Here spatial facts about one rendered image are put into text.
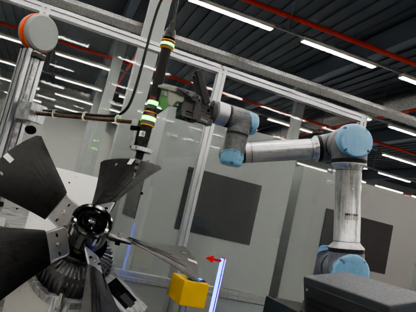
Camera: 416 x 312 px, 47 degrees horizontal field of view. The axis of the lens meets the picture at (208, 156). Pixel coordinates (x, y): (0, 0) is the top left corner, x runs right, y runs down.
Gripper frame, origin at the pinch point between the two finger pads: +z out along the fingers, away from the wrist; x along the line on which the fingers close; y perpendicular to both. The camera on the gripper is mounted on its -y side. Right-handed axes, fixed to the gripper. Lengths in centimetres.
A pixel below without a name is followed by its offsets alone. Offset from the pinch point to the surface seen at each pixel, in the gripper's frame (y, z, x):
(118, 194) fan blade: 35.5, 2.7, 5.7
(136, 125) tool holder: 13.4, 3.4, 1.2
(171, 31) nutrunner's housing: -18.0, 0.5, -2.1
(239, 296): 69, -77, 71
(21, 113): 14, 39, 49
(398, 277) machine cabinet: 49, -372, 293
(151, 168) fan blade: 24.4, -7.0, 12.4
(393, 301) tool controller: 43, -31, -82
